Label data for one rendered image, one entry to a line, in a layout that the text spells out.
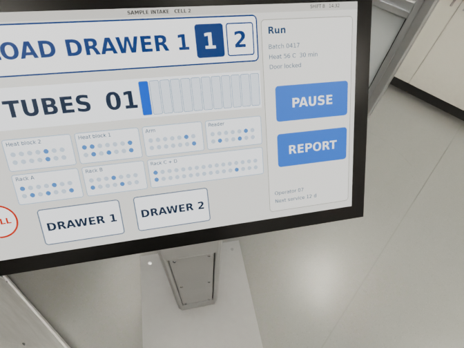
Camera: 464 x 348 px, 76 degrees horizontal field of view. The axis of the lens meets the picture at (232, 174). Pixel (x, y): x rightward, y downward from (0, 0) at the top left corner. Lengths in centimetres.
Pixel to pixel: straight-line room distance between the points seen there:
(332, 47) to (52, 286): 141
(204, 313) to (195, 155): 101
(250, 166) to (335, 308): 115
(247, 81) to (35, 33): 23
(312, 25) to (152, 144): 24
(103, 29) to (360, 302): 140
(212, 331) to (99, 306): 48
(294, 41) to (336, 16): 6
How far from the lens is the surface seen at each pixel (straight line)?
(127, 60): 37
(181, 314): 133
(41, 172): 41
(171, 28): 37
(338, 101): 42
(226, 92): 37
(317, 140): 42
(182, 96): 37
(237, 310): 134
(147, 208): 39
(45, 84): 39
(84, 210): 41
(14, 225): 44
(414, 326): 161
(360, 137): 45
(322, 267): 151
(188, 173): 38
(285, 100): 39
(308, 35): 41
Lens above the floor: 135
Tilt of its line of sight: 54 degrees down
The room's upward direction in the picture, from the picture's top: 6 degrees clockwise
